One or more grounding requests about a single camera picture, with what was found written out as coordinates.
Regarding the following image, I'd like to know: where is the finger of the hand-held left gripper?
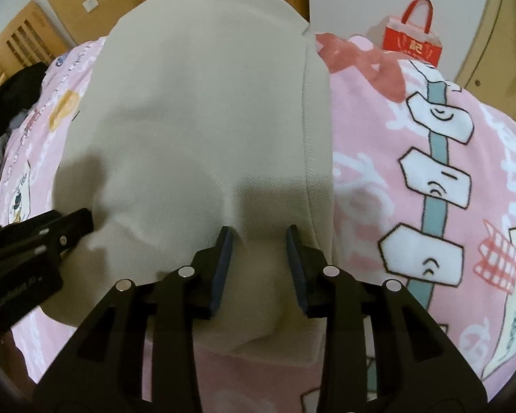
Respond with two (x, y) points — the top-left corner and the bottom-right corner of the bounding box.
(0, 208), (94, 267)

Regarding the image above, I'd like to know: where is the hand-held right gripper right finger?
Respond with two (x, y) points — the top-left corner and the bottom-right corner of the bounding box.
(285, 225), (487, 413)

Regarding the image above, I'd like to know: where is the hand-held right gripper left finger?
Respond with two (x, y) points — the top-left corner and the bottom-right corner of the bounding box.
(32, 226), (235, 413)

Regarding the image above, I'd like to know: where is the beige zip hoodie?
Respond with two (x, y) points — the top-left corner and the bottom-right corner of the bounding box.
(41, 0), (338, 369)

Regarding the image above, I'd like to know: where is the black parka with fur hood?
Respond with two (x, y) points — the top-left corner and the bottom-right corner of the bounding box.
(0, 62), (49, 156)

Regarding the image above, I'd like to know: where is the pink printed bed sheet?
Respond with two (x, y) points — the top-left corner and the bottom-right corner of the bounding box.
(0, 33), (516, 413)

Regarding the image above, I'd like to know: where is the wooden slatted headboard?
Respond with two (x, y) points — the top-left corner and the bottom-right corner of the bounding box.
(0, 1), (72, 109)

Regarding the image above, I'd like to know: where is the red gift bag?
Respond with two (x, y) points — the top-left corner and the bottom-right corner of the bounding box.
(381, 0), (443, 69)

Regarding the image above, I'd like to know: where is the wooden door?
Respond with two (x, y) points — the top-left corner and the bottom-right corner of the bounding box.
(455, 0), (516, 109)

